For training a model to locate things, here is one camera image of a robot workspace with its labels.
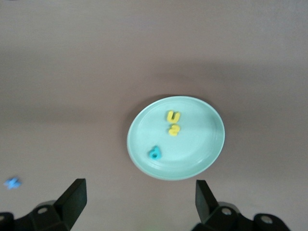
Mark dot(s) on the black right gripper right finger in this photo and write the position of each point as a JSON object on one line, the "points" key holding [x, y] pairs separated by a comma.
{"points": [[216, 216]]}

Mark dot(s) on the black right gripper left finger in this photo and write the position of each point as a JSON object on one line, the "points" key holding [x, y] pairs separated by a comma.
{"points": [[60, 214]]}

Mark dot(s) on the teal letter q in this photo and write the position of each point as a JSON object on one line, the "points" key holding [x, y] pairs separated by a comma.
{"points": [[154, 153]]}

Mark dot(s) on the yellow letter s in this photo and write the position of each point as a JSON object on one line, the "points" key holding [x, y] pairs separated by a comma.
{"points": [[174, 130]]}

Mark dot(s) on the yellow letter u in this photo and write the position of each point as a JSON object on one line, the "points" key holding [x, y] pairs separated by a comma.
{"points": [[173, 117]]}

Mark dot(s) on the blue letter x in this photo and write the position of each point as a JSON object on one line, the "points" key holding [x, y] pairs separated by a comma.
{"points": [[12, 183]]}

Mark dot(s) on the green plate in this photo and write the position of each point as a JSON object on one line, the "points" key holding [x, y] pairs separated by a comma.
{"points": [[197, 144]]}

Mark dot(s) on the brown table cover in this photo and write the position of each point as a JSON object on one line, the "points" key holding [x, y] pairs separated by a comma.
{"points": [[72, 72]]}

